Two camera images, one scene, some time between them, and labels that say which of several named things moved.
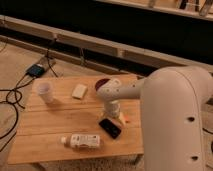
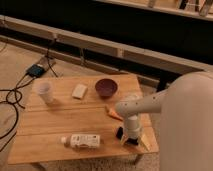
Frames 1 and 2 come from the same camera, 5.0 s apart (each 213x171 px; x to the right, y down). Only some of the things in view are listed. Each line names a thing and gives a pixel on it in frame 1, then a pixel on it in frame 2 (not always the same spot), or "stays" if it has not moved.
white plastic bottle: x=92 y=141 stays
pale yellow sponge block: x=79 y=91 stays
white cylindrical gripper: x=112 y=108 -> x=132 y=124
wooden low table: x=64 y=118 stays
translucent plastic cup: x=45 y=92 stays
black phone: x=110 y=127 -> x=128 y=140
